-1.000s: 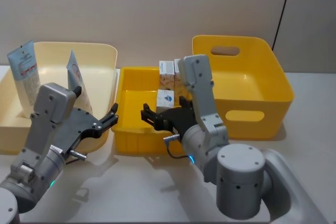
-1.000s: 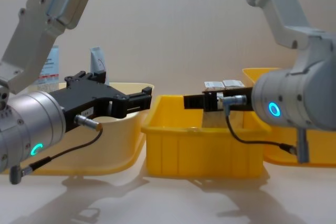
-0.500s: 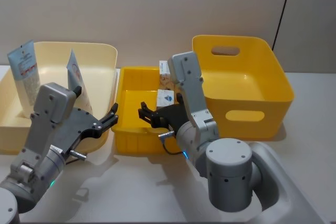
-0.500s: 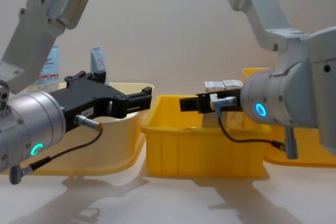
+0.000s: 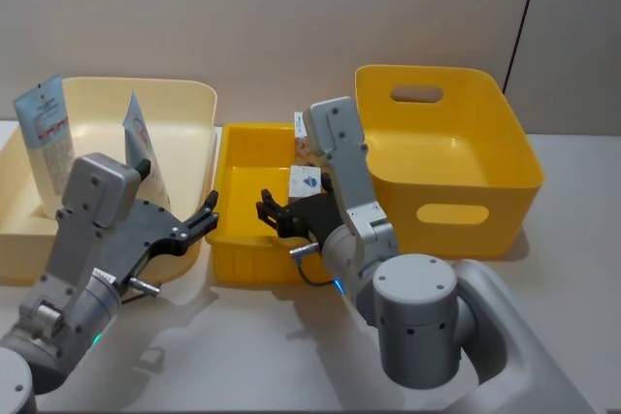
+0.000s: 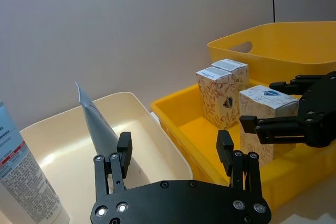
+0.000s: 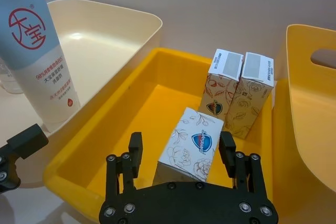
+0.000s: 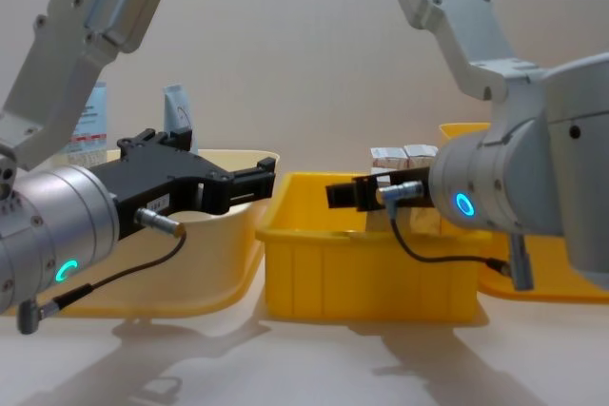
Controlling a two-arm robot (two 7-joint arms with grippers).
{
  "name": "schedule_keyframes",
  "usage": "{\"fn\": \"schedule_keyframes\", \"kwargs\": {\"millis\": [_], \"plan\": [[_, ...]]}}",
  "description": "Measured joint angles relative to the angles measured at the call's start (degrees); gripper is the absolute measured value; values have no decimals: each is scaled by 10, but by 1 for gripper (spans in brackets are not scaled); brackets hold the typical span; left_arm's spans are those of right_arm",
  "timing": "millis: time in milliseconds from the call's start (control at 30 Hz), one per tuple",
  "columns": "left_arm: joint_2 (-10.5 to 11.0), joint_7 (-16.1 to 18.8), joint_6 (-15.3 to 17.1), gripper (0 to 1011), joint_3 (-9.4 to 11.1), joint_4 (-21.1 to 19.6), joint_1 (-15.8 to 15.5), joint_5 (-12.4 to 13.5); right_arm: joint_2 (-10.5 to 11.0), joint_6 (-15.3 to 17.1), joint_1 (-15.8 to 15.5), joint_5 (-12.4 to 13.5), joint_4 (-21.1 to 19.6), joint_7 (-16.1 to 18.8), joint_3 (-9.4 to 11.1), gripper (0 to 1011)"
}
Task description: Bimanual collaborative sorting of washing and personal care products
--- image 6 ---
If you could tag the brown floral carton box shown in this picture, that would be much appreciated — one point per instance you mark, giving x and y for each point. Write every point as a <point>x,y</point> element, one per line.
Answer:
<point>241,77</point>
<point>215,98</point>

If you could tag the cream plastic tray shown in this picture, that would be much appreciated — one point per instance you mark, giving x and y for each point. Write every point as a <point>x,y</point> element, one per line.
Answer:
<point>65,140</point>

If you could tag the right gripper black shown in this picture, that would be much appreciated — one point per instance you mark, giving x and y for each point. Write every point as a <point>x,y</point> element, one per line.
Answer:
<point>320,113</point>

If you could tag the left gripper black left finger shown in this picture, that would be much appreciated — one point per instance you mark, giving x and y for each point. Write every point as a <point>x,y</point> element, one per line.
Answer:
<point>123,161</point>

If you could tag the floral carton with blue emblem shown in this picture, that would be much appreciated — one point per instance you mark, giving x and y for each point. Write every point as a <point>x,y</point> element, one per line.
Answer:
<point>262,103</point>

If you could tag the grey squeeze tube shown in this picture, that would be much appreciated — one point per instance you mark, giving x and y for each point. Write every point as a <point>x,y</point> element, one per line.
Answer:
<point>97,127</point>

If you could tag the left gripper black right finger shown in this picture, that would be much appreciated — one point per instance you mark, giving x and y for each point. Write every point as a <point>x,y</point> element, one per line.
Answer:
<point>225,153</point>

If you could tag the white tube with blue label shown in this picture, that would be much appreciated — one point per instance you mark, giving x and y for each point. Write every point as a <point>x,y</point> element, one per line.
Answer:
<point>23,176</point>

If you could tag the shallow yellow plastic bin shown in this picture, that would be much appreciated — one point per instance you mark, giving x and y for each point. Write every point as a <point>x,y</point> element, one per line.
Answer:
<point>189,129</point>

